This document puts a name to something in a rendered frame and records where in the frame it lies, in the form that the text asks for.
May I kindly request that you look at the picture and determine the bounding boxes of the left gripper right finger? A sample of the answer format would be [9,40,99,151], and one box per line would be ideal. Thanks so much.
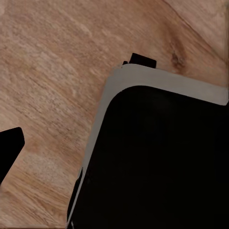
[214,127,229,165]

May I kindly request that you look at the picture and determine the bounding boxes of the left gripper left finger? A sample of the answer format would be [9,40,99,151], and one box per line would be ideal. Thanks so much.
[0,127,25,184]

